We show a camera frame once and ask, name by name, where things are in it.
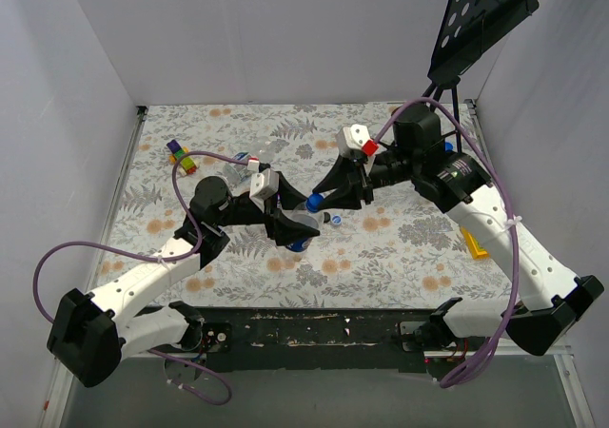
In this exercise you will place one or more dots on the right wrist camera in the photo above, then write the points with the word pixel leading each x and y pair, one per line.
pixel 354 141

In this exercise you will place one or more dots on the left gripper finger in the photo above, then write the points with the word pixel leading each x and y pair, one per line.
pixel 304 226
pixel 287 195

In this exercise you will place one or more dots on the black music stand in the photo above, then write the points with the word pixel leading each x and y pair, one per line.
pixel 468 30

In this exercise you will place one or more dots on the white blue bottle cap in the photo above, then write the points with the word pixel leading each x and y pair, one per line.
pixel 337 220

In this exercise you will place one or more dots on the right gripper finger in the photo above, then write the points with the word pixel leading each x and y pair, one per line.
pixel 346 196
pixel 336 175

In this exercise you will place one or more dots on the floral table cloth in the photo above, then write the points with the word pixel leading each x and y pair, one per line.
pixel 398 252

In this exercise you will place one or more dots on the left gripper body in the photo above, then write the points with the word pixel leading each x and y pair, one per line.
pixel 271 212

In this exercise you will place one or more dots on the multicolour toy brick stack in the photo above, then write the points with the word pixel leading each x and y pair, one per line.
pixel 178 156

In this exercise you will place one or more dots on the clear lying bottle silver label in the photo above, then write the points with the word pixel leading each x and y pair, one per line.
pixel 264 149

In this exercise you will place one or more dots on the black base beam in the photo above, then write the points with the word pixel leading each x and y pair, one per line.
pixel 261 339

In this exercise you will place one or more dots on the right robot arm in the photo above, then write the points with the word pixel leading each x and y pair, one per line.
pixel 551 297

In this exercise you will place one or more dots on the yellow green toy brick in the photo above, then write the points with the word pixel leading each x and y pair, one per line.
pixel 476 251

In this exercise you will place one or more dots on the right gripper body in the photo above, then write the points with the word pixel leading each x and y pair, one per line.
pixel 361 181

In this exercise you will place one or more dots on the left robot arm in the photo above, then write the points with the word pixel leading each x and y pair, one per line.
pixel 93 332

